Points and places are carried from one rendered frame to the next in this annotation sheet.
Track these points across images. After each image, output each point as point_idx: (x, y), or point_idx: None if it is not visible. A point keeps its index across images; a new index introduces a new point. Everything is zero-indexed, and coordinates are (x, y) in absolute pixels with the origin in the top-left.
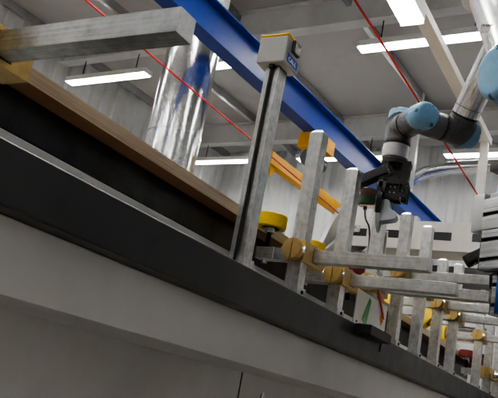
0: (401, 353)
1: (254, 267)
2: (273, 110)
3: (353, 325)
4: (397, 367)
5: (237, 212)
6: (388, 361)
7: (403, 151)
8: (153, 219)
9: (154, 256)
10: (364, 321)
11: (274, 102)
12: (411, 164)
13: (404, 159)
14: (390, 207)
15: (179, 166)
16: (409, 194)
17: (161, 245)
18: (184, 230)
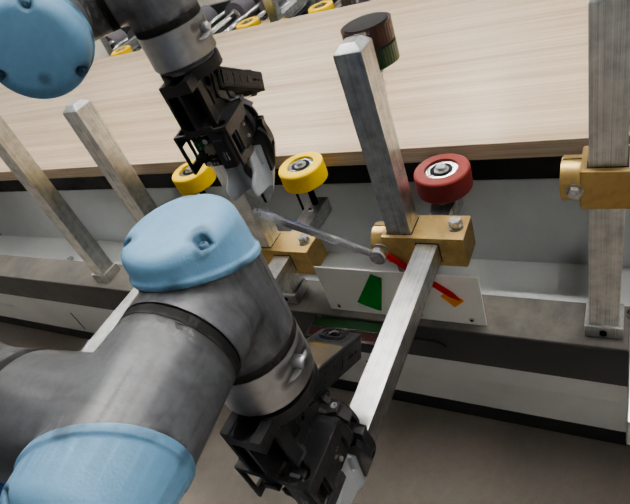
0: (592, 355)
1: (279, 188)
2: None
3: (313, 316)
4: (574, 373)
5: (169, 170)
6: (507, 361)
7: (148, 59)
8: (10, 278)
9: (29, 293)
10: (370, 305)
11: None
12: (166, 93)
13: (164, 78)
14: (249, 159)
15: (84, 168)
16: (232, 144)
17: (26, 288)
18: (159, 191)
